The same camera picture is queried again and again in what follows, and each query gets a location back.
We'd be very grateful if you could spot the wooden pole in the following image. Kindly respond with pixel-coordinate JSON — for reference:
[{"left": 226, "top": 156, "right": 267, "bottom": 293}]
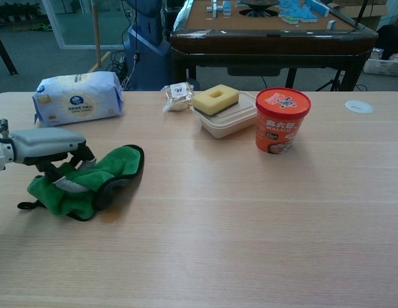
[{"left": 91, "top": 0, "right": 102, "bottom": 67}]

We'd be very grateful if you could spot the white round table grommet cover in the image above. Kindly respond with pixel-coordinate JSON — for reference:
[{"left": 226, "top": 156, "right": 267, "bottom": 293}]
[{"left": 345, "top": 99, "right": 374, "bottom": 114}]

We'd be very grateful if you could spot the green microfibre cloth black trim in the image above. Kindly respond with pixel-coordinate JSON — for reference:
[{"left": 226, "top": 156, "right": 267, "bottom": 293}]
[{"left": 17, "top": 144, "right": 145, "bottom": 222}]

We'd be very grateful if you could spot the blue machine base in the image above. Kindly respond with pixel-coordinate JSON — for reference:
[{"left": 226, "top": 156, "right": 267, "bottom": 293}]
[{"left": 122, "top": 0, "right": 172, "bottom": 91}]

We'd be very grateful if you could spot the white plastic basket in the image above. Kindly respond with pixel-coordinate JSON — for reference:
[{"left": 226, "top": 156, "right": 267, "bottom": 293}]
[{"left": 363, "top": 47, "right": 398, "bottom": 76}]

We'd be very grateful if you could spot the yellow sponge with green base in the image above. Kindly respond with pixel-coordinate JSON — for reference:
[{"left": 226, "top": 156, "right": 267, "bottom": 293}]
[{"left": 192, "top": 84, "right": 241, "bottom": 118}]

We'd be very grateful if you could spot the pile of blue mahjong tiles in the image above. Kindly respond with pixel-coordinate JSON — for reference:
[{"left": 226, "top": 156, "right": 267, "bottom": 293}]
[{"left": 278, "top": 0, "right": 330, "bottom": 25}]

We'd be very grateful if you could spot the blue white tissue pack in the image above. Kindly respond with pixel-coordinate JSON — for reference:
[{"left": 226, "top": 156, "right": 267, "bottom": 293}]
[{"left": 32, "top": 71, "right": 124, "bottom": 128}]

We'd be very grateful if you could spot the clear wrapped snack packet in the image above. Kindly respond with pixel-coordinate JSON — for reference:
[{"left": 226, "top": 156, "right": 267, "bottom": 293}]
[{"left": 162, "top": 81, "right": 195, "bottom": 113}]

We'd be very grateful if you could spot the orange instant noodle cup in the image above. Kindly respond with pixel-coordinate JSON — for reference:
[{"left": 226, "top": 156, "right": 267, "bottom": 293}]
[{"left": 255, "top": 88, "right": 311, "bottom": 155}]

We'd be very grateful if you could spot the black slanted table leg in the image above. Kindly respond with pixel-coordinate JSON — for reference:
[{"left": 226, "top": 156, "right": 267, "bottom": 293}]
[{"left": 0, "top": 30, "right": 19, "bottom": 76}]

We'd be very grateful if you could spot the left grey five-finger robot hand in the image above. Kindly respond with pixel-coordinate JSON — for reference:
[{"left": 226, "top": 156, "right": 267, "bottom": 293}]
[{"left": 8, "top": 127, "right": 97, "bottom": 193}]

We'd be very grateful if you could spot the dark wood mahjong table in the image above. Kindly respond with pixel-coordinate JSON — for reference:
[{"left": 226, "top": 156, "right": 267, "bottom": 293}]
[{"left": 169, "top": 0, "right": 379, "bottom": 92}]

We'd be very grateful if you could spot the beige lidded food container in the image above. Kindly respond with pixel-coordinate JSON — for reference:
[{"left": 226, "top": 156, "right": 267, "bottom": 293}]
[{"left": 194, "top": 91, "right": 258, "bottom": 139}]

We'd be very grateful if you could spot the black tripod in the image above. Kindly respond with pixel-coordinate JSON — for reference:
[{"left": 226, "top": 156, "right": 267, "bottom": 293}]
[{"left": 315, "top": 69, "right": 344, "bottom": 92}]

